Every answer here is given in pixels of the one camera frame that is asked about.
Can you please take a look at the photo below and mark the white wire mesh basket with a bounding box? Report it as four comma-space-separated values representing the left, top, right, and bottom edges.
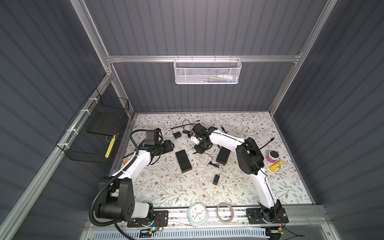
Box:
173, 57, 242, 85

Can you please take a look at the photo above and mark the yellow marker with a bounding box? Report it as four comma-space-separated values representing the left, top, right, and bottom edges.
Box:
269, 161, 284, 172

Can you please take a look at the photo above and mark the black wire wall basket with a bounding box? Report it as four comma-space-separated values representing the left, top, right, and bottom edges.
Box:
57, 91, 130, 164

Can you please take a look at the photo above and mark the pink tape roll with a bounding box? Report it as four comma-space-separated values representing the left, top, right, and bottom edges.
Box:
266, 150, 280, 164

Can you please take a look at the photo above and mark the black foam pad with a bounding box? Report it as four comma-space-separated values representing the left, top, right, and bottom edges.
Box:
87, 113, 120, 137

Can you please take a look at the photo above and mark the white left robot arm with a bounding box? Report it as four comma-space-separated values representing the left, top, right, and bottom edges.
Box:
89, 128, 175, 227

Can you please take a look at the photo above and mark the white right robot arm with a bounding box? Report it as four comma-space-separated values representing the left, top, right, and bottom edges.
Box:
190, 124, 283, 223

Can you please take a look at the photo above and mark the clear tape ring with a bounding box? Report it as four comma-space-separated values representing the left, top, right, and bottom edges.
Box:
215, 202, 235, 223

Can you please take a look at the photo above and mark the white analog clock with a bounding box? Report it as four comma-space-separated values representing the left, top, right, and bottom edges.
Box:
187, 202, 209, 227

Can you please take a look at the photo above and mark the black power adapter with cord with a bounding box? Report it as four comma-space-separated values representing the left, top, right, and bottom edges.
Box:
167, 119, 200, 139

